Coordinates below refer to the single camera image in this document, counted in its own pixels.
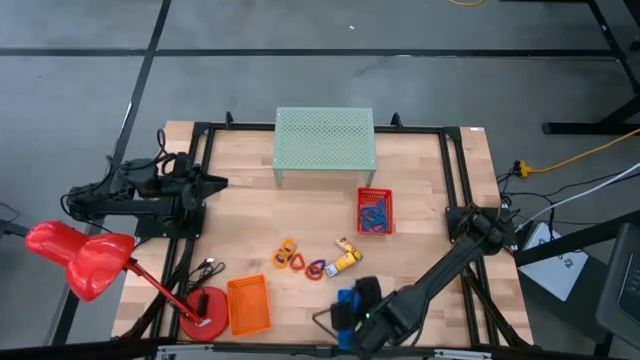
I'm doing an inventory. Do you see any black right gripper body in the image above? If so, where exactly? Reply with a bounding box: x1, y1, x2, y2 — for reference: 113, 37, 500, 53
351, 293, 407, 358

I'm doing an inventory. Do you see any green perforated metal shelf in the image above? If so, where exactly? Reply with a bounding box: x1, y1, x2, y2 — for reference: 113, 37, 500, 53
272, 106, 378, 189

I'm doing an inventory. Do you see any black cord with plug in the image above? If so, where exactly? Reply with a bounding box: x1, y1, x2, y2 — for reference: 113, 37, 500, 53
187, 256, 227, 291

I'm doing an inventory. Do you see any red plastic basket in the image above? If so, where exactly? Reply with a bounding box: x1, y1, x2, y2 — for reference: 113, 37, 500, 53
356, 187, 395, 236

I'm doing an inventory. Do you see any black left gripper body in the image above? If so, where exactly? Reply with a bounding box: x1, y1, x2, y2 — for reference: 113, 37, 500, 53
179, 167, 208, 203

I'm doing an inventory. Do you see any black desk leg frame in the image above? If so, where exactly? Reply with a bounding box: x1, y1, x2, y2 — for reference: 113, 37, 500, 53
542, 0, 640, 136

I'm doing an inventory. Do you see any blue plastic basket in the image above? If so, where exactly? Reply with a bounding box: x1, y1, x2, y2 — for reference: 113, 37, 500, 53
336, 287, 362, 352

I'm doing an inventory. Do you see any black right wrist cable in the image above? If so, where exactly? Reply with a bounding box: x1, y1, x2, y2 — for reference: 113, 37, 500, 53
311, 306, 352, 344

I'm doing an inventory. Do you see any red desk lamp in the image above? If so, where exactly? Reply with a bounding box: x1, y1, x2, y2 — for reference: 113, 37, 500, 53
24, 219, 230, 343

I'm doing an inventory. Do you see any white box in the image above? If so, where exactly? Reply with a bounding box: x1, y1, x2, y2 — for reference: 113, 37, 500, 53
517, 221, 590, 302

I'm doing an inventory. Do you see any yellow extension cable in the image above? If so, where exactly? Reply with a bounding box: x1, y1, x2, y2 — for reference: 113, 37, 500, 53
516, 127, 640, 179

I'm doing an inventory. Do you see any black metal beam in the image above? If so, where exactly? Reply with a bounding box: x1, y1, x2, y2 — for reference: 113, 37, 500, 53
513, 209, 640, 267

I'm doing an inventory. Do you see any white floor cable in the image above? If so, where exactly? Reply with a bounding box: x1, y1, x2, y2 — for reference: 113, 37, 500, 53
514, 162, 640, 230

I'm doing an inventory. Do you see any orange plastic basket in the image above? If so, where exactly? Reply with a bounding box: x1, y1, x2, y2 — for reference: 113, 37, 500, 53
226, 273, 273, 337

